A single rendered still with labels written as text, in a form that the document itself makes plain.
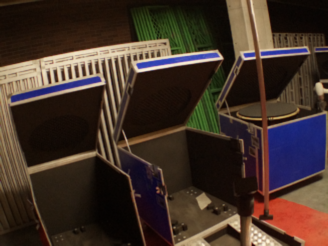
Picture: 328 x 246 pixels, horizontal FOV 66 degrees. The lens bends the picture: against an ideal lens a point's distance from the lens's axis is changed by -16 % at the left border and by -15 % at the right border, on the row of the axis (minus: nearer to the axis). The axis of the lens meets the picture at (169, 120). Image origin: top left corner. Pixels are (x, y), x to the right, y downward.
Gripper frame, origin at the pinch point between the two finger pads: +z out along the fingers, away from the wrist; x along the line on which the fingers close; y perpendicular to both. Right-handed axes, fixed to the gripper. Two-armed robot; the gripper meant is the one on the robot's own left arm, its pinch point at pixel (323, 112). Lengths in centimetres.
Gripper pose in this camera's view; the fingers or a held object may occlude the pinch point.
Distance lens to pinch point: 375.7
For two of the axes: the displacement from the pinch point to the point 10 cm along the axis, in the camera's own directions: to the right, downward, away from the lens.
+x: 9.6, -1.9, 2.2
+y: 2.2, 0.0, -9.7
